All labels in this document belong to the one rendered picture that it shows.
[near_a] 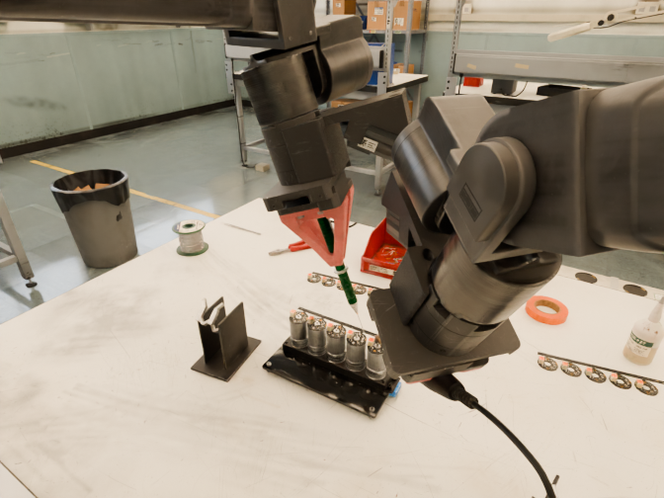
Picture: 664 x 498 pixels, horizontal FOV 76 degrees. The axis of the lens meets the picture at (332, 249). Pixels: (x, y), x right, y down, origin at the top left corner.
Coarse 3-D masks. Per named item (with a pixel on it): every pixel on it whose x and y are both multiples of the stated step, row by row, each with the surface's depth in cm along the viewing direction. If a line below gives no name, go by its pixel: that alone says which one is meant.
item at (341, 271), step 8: (320, 224) 43; (328, 224) 43; (328, 232) 43; (328, 240) 44; (328, 248) 44; (344, 264) 45; (336, 272) 45; (344, 272) 45; (344, 280) 46; (344, 288) 46; (352, 288) 46; (352, 296) 47
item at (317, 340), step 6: (318, 324) 54; (324, 330) 54; (312, 336) 54; (318, 336) 54; (324, 336) 54; (312, 342) 54; (318, 342) 54; (324, 342) 55; (312, 348) 55; (318, 348) 55; (324, 348) 55; (312, 354) 56; (318, 354) 55
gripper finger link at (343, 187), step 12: (336, 180) 39; (348, 180) 43; (336, 192) 38; (348, 192) 42; (324, 204) 38; (336, 204) 38; (348, 204) 43; (348, 216) 44; (312, 228) 45; (348, 228) 44; (324, 240) 45
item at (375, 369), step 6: (378, 348) 50; (372, 354) 50; (372, 360) 50; (378, 360) 50; (372, 366) 51; (378, 366) 51; (384, 366) 51; (366, 372) 53; (372, 372) 51; (378, 372) 51; (384, 372) 52; (372, 378) 52; (378, 378) 52
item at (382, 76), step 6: (396, 0) 253; (228, 66) 329; (228, 72) 331; (378, 72) 268; (384, 72) 266; (228, 78) 334; (378, 78) 270; (384, 78) 268; (228, 84) 336; (378, 84) 271; (384, 84) 269; (390, 84) 277; (228, 90) 339; (378, 90) 273; (384, 90) 271
